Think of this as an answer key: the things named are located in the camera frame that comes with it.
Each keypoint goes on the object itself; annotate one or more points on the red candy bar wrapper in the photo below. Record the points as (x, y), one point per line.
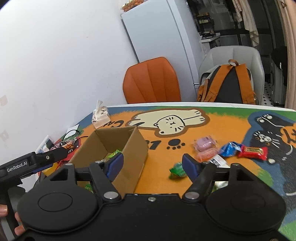
(253, 153)

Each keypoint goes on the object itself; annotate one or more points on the white labelled snack pack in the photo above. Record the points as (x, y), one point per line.
(219, 162)

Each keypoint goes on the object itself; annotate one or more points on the colourful cartoon table mat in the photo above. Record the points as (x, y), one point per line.
(263, 140)

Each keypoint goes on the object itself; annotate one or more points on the bag of oranges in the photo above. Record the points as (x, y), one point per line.
(131, 4)

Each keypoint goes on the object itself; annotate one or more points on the green snack packet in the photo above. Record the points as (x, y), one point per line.
(111, 155)

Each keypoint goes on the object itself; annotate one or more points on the orange-red jelly snack packet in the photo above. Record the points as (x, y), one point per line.
(206, 155)

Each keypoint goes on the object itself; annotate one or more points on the orange black backpack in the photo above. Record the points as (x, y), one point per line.
(227, 83)

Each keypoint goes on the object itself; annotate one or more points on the pink snack packet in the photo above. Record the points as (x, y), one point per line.
(204, 143)

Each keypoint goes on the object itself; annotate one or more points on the green candy wrapper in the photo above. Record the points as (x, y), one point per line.
(177, 171)

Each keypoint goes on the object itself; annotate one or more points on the white paper sheet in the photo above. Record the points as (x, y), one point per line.
(72, 130)

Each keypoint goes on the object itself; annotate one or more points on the blue snack wrapper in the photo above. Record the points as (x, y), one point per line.
(230, 149)

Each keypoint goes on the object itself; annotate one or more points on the brown cardboard box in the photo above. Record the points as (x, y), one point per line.
(103, 144)

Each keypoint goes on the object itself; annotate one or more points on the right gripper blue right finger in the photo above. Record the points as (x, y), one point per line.
(191, 167)

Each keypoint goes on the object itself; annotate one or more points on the tissue pack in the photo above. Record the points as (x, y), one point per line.
(100, 115)

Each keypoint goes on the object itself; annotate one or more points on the pink curtain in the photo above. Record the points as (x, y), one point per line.
(287, 11)

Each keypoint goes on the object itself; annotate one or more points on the grey armchair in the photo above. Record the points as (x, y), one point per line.
(242, 54)

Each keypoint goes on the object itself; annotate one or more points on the orange chair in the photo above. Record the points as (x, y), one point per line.
(151, 81)

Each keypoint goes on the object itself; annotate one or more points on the white hanging towel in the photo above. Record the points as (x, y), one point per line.
(249, 22)

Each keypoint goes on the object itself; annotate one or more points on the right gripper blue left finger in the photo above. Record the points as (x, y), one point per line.
(113, 166)

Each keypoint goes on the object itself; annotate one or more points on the red snack packet left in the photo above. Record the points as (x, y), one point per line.
(70, 145)

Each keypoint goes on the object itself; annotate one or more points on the white power strip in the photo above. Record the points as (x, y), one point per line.
(45, 145)

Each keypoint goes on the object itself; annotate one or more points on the white refrigerator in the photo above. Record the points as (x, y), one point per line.
(167, 29)

